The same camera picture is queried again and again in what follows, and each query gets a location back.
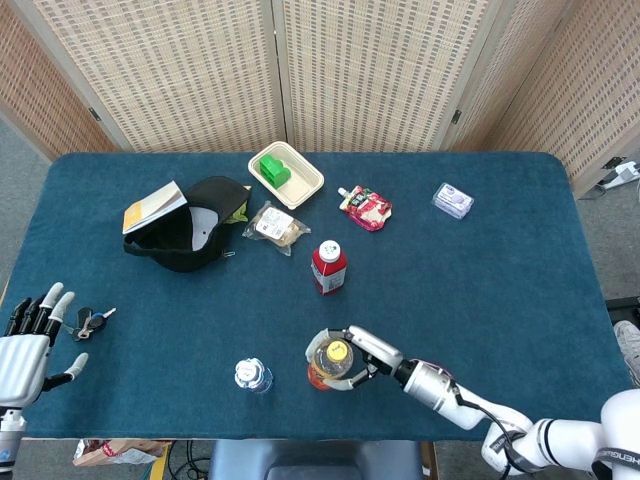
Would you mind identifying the orange drink bottle yellow cap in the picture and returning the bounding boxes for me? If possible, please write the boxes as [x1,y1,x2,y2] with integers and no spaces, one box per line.
[304,333,355,391]

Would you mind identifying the blue table cloth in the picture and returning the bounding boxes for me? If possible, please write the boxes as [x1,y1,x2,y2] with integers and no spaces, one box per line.
[8,151,632,442]

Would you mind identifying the purple wipes pack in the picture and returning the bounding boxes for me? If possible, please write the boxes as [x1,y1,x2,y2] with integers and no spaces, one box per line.
[430,181,476,221]

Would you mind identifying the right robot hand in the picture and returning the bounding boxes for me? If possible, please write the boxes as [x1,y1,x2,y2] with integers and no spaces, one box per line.
[305,324,405,392]

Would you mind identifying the green plastic block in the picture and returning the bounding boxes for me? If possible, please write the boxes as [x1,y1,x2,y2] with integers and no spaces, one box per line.
[258,153,293,190]

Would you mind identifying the clear water bottle white cap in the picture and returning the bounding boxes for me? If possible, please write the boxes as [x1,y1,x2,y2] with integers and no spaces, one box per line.
[233,356,275,396]

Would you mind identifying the white sneaker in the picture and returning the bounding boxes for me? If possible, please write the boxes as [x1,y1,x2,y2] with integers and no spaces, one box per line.
[613,319,640,389]

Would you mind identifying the yellow and white booklet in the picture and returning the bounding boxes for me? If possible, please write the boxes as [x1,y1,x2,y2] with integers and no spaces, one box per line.
[121,180,189,236]

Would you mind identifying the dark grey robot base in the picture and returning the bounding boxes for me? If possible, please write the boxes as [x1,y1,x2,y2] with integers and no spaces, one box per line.
[207,439,424,480]

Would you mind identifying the green snack packet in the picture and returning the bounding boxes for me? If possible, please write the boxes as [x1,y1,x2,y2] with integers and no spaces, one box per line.
[223,199,250,225]

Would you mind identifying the bunch of keys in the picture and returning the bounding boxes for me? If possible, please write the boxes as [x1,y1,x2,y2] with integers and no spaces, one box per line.
[61,306,118,343]

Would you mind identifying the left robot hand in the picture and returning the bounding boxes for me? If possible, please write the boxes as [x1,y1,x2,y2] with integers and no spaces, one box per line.
[0,281,90,409]

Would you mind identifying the woven folding screen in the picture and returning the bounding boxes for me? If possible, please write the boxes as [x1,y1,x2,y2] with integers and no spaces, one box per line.
[0,0,640,199]

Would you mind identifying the white power strip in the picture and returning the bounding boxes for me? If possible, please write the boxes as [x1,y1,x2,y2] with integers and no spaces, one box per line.
[597,157,640,190]

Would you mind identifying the clear bag of biscuits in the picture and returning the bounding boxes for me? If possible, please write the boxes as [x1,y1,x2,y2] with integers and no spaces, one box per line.
[241,200,312,258]

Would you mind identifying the black baseball cap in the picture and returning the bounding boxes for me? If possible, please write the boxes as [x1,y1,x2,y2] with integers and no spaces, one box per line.
[122,175,251,274]

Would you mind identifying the beige food tray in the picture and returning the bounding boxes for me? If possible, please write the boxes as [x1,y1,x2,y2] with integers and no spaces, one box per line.
[247,140,326,211]

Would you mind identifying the black box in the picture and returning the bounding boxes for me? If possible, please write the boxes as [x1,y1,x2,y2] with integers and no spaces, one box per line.
[604,295,640,326]

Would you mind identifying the red drink pouch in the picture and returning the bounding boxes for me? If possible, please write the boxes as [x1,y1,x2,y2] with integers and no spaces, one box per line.
[337,184,394,233]

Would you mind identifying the black floor cables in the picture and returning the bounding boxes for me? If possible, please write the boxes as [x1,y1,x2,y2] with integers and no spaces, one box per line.
[167,439,214,480]

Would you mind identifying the red juice bottle white cap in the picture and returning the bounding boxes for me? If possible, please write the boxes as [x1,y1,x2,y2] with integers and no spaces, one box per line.
[310,239,349,297]

